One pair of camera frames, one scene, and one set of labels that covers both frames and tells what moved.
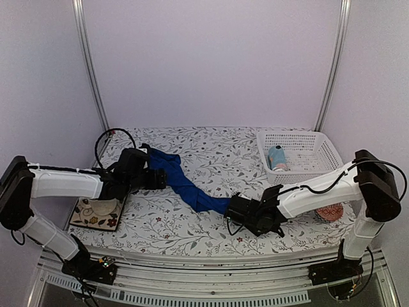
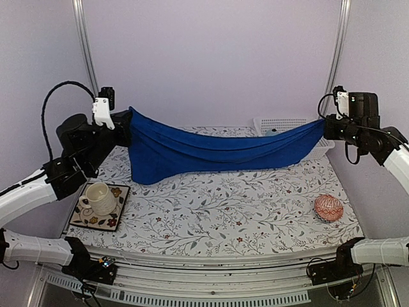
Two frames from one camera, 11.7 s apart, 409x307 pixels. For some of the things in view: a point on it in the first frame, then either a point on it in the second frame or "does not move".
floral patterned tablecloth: (227, 163) does not move
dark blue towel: (193, 194) → (161, 145)
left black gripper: (162, 178) → (123, 124)
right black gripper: (252, 229) → (330, 132)
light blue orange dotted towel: (277, 159) → (270, 133)
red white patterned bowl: (331, 213) does not move
